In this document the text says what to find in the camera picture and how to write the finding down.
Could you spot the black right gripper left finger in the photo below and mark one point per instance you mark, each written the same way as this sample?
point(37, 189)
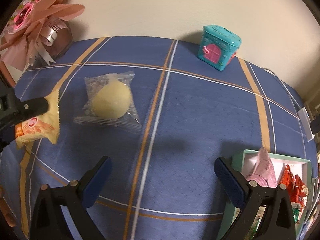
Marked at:
point(48, 221)

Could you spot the green rimmed white tray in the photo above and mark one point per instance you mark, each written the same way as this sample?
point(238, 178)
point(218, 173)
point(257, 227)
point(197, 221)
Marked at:
point(244, 163)

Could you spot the teal house-shaped tin box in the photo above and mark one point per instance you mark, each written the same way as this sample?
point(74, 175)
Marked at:
point(218, 46)

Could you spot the white power strip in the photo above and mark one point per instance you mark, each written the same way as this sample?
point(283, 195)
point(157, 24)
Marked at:
point(305, 120)

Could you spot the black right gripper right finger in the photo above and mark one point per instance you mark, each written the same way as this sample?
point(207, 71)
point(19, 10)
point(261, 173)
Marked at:
point(277, 221)

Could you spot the pink snack packet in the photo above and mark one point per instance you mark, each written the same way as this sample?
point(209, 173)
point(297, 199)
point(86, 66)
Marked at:
point(263, 172)

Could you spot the blue plaid tablecloth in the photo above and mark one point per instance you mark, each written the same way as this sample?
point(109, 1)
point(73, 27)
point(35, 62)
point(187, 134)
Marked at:
point(162, 184)

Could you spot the cream orange cracker packet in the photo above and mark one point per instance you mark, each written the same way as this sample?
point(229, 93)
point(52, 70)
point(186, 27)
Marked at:
point(46, 125)

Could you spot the red good luck snack bag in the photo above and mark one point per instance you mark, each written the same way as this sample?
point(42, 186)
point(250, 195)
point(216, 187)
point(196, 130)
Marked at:
point(297, 190)

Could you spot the pink paper flower bouquet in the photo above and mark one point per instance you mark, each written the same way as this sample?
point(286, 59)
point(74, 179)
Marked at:
point(30, 31)

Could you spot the clear wrapped round bun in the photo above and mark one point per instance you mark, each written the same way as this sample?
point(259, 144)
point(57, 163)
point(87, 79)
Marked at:
point(110, 102)

